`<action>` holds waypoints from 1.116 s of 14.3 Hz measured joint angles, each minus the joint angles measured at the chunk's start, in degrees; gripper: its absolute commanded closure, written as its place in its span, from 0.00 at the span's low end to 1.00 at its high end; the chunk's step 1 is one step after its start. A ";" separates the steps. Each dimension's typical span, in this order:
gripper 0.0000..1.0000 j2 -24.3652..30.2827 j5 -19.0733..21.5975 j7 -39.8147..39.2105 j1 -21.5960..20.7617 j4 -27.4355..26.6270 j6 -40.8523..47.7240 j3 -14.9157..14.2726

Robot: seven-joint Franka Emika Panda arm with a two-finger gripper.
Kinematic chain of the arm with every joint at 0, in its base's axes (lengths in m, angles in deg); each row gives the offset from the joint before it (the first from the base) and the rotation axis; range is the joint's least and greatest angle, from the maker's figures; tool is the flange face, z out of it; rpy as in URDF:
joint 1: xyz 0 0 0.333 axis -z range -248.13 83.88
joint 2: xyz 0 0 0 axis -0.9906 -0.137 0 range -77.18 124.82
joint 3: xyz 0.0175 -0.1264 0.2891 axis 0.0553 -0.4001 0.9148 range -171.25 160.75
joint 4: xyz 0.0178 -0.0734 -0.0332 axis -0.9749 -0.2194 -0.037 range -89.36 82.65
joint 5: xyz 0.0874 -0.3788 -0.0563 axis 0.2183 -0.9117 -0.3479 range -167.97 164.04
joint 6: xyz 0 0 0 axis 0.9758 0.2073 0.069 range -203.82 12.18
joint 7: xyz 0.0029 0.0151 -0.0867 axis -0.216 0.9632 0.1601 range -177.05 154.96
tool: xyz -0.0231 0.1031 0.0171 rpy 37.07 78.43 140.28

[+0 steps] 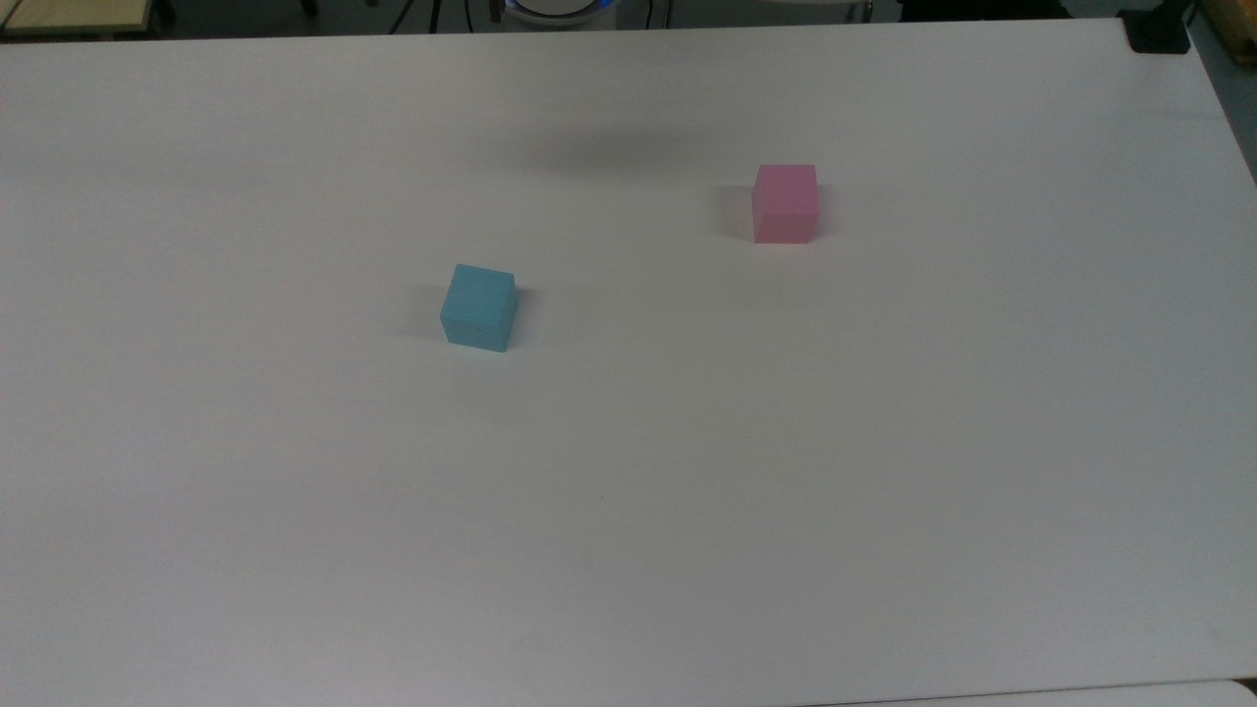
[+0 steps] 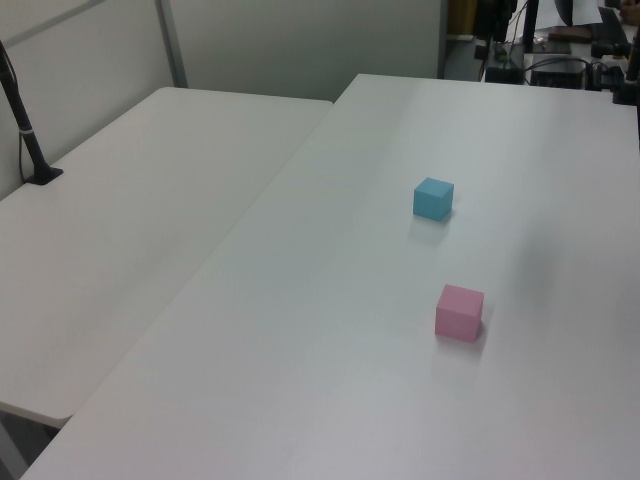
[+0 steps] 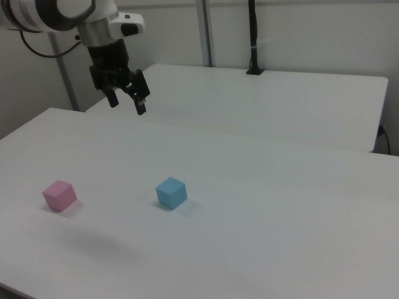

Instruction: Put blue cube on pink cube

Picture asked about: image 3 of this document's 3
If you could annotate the grey metal frame post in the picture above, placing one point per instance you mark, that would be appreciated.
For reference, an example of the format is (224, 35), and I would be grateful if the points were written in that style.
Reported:
(207, 31)
(64, 74)

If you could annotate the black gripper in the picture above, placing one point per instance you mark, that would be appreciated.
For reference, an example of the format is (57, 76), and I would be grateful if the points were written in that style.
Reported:
(107, 59)

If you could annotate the black camera stand pole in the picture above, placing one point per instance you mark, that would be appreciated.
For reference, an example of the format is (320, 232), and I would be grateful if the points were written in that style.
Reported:
(254, 31)

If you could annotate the white side table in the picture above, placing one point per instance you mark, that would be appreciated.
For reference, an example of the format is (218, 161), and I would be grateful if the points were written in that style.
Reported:
(249, 102)

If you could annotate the pink cube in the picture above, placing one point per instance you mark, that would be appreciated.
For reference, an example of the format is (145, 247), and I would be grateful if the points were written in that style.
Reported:
(59, 197)

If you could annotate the blue cube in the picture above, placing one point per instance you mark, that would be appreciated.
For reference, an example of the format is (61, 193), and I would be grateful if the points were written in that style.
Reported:
(171, 194)

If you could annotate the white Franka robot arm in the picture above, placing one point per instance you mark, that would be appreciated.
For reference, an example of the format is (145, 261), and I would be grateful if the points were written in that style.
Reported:
(37, 12)

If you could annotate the blue wall plug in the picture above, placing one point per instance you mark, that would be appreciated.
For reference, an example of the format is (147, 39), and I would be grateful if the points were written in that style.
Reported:
(380, 130)

